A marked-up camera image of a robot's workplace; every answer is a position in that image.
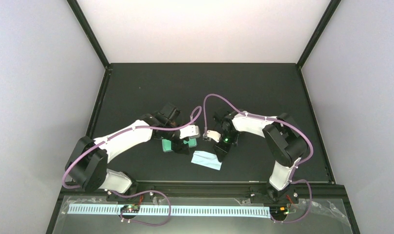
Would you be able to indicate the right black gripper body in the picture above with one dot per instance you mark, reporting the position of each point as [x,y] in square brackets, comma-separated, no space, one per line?
[224,148]

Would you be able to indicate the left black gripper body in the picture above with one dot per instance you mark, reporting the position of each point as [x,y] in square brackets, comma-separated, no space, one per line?
[178,148]

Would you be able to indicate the blue-grey glasses case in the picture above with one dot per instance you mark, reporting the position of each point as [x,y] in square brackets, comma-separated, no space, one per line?
[166,144]

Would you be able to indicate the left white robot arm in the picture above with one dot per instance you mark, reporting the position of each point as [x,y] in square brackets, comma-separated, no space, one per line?
[87,167]

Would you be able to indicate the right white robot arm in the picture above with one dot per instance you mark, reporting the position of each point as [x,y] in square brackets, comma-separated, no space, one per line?
[286,142]

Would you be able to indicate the left small circuit board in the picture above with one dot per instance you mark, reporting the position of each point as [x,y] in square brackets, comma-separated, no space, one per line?
[130,209]

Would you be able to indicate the small circuit board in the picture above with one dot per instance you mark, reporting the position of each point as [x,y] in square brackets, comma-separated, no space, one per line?
[130,209]
[280,211]

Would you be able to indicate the right small circuit board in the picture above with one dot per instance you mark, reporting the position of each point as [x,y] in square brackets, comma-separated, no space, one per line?
[280,211]

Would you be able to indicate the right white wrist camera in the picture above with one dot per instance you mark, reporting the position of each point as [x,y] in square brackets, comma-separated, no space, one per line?
[212,135]

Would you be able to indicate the white slotted cable duct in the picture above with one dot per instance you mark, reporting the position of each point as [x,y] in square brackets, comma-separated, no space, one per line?
[173,210]

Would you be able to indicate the black front frame rail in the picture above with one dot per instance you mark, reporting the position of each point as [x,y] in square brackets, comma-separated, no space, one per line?
[213,189]

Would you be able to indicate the left black frame post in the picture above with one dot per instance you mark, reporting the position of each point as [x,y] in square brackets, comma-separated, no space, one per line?
[87,29]

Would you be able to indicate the black frame post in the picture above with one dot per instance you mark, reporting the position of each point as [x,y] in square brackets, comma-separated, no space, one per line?
[323,22]
[87,29]

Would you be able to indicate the right black frame post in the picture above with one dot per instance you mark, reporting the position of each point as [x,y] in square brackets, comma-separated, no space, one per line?
[323,22]

